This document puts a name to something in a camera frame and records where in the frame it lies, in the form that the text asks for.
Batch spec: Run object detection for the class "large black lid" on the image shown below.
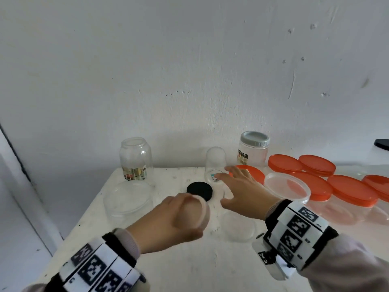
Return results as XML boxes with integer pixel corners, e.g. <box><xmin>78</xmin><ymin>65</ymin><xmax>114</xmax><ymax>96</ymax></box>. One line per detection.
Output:
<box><xmin>186</xmin><ymin>181</ymin><xmax>214</xmax><ymax>202</ymax></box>

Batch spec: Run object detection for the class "medium transparent jar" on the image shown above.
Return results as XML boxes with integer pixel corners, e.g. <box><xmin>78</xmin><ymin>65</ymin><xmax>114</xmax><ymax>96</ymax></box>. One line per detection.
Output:
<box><xmin>220</xmin><ymin>176</ymin><xmax>256</xmax><ymax>243</ymax></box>

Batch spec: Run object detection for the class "white panelled door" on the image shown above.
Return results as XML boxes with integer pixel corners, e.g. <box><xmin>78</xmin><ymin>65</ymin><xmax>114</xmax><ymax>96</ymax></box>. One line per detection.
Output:
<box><xmin>0</xmin><ymin>126</ymin><xmax>65</xmax><ymax>292</ymax></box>

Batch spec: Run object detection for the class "tall transparent labelled jar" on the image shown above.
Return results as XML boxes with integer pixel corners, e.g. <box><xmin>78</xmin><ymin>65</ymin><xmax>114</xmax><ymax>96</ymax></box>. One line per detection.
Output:
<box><xmin>204</xmin><ymin>146</ymin><xmax>228</xmax><ymax>185</ymax></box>
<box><xmin>368</xmin><ymin>147</ymin><xmax>389</xmax><ymax>165</ymax></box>

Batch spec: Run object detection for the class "person's right forearm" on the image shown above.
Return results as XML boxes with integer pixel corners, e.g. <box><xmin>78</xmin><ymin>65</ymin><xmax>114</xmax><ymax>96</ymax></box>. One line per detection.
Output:
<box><xmin>299</xmin><ymin>234</ymin><xmax>389</xmax><ymax>292</ymax></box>

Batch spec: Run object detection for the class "large orange lid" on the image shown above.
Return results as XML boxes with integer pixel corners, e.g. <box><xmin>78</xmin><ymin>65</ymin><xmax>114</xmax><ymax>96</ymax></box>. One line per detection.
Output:
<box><xmin>289</xmin><ymin>171</ymin><xmax>333</xmax><ymax>202</ymax></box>
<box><xmin>228</xmin><ymin>165</ymin><xmax>265</xmax><ymax>185</ymax></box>
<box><xmin>361</xmin><ymin>174</ymin><xmax>389</xmax><ymax>203</ymax></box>

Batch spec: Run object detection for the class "person's left hand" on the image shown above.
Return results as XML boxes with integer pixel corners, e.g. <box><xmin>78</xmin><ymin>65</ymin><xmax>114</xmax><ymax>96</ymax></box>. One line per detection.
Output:
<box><xmin>126</xmin><ymin>193</ymin><xmax>210</xmax><ymax>254</ymax></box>

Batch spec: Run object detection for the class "person's right hand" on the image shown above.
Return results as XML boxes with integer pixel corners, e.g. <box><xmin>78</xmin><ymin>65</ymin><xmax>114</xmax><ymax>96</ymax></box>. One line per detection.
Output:
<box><xmin>214</xmin><ymin>166</ymin><xmax>285</xmax><ymax>221</ymax></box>

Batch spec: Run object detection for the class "pale pink lid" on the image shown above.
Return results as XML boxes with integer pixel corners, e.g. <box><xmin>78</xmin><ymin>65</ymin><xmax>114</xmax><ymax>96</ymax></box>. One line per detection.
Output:
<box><xmin>173</xmin><ymin>195</ymin><xmax>211</xmax><ymax>232</ymax></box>

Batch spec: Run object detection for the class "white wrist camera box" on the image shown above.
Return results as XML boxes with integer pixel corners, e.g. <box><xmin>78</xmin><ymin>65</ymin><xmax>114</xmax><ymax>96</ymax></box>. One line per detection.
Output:
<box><xmin>251</xmin><ymin>234</ymin><xmax>297</xmax><ymax>281</ymax></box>

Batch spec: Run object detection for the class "rounded transparent jar yellow label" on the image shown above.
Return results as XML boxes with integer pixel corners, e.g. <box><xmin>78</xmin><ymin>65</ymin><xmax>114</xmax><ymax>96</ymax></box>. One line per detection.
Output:
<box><xmin>119</xmin><ymin>136</ymin><xmax>154</xmax><ymax>182</ymax></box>

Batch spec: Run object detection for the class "light blue lid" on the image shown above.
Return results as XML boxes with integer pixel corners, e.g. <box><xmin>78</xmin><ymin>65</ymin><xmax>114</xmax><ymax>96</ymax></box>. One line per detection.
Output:
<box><xmin>240</xmin><ymin>131</ymin><xmax>270</xmax><ymax>148</ymax></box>

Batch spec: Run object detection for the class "transparent jar dark label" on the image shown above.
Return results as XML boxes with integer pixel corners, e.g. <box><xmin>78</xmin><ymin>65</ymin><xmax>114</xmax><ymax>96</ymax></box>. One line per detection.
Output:
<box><xmin>237</xmin><ymin>144</ymin><xmax>269</xmax><ymax>167</ymax></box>

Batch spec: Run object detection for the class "person's left forearm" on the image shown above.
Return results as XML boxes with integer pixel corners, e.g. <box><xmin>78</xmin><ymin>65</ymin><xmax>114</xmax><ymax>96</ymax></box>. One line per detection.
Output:
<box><xmin>23</xmin><ymin>282</ymin><xmax>48</xmax><ymax>292</ymax></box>

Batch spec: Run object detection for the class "wide transparent jar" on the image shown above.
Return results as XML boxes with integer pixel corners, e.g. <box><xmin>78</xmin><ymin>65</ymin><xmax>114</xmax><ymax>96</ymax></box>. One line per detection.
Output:
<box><xmin>319</xmin><ymin>200</ymin><xmax>367</xmax><ymax>226</ymax></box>
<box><xmin>364</xmin><ymin>201</ymin><xmax>389</xmax><ymax>226</ymax></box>

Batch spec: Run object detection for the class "large transparent jar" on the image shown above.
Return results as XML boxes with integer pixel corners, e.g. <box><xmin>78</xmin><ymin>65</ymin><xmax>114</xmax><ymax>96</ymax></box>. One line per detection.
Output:
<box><xmin>103</xmin><ymin>180</ymin><xmax>154</xmax><ymax>224</ymax></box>

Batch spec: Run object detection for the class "clear jar with clear lid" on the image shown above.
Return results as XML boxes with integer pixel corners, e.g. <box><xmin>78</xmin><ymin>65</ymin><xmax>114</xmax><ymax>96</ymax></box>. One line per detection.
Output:
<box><xmin>263</xmin><ymin>172</ymin><xmax>312</xmax><ymax>205</ymax></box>

